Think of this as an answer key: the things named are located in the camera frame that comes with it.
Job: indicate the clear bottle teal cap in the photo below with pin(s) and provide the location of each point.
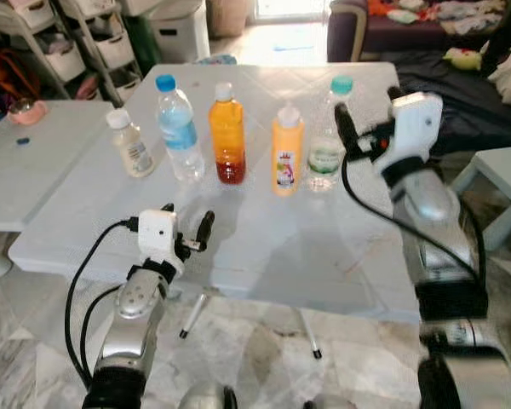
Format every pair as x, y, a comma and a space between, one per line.
325, 162

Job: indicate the yellow squeeze bottle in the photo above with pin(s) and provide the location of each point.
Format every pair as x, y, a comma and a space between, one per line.
287, 158

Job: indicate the small cream bottle white cap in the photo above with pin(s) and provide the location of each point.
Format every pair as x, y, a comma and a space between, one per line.
134, 149

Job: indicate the large white plastic table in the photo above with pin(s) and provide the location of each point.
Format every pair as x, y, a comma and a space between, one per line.
272, 247

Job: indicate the purple sofa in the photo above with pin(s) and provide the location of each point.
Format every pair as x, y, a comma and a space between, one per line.
349, 34

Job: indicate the dark mattress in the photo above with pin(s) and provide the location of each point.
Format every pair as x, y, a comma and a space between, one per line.
468, 102

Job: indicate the water bottle blue cap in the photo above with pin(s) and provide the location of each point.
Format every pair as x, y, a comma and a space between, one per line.
180, 132

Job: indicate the yellow green plush toy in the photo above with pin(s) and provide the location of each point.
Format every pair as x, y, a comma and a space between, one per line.
464, 58

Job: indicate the orange juice bottle white cap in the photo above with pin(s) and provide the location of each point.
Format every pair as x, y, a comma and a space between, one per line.
228, 136

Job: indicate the pile of mixed clothes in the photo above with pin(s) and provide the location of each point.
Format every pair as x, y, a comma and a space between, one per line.
447, 15

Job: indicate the light blue stool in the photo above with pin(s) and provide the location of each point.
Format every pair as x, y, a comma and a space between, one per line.
502, 170

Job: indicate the small white table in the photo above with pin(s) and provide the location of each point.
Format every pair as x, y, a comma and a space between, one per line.
34, 179

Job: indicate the small blue cap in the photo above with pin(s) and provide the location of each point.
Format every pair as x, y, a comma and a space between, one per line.
23, 141

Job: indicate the brown basket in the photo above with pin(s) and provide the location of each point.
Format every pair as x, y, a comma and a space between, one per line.
226, 14

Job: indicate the pink bowl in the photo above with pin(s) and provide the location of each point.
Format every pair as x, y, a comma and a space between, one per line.
25, 112

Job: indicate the white plastic bin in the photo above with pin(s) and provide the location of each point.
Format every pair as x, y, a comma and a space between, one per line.
180, 34

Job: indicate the white shelving rack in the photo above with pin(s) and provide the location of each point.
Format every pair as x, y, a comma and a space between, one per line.
68, 60

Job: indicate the orange bag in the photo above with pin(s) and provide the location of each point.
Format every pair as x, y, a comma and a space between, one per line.
4, 77

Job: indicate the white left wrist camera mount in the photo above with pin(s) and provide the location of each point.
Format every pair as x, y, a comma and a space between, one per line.
157, 234

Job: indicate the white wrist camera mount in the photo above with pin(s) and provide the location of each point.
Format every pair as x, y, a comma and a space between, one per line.
157, 234
416, 123

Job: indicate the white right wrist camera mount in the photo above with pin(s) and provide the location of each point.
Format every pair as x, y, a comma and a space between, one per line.
416, 123

